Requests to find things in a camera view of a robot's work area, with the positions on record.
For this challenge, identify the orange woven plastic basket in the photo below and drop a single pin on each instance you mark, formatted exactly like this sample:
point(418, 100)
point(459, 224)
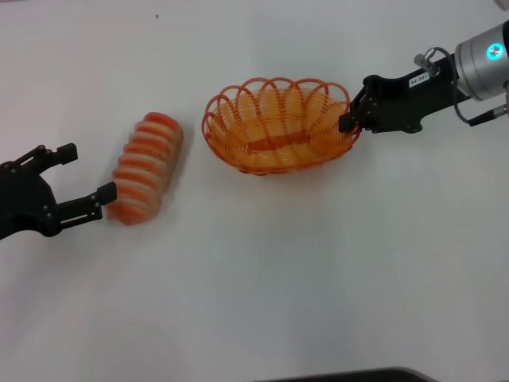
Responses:
point(274, 131)

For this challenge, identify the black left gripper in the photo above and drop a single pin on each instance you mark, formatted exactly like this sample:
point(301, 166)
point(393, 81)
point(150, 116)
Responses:
point(24, 199)

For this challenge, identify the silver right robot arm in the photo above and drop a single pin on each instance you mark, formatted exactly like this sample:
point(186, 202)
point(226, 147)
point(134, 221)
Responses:
point(485, 59)

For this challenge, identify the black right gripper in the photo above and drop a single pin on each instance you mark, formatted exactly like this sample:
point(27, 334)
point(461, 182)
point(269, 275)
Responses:
point(397, 103)

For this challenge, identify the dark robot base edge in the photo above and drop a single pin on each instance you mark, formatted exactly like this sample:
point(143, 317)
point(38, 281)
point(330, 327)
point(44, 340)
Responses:
point(350, 376)

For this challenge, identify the sliced orange white bread loaf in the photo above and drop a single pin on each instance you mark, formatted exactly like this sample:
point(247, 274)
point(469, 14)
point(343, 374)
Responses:
point(145, 171)

